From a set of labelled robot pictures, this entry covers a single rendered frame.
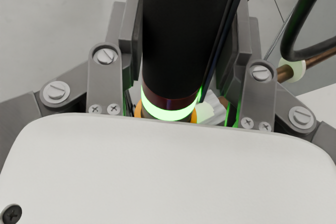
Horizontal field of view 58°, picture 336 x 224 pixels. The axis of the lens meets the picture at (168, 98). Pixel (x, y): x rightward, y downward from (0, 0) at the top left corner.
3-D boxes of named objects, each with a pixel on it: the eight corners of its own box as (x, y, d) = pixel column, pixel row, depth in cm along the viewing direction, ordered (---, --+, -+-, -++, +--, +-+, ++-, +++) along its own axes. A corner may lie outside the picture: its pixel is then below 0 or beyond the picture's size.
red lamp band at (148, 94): (180, 53, 19) (182, 40, 18) (210, 95, 17) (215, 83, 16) (131, 74, 18) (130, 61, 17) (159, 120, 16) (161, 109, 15)
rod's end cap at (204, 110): (200, 107, 26) (205, 95, 25) (213, 125, 26) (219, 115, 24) (181, 117, 26) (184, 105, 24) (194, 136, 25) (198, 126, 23)
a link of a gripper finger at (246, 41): (216, 149, 13) (215, 31, 16) (290, 157, 13) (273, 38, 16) (237, 115, 10) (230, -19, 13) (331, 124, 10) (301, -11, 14)
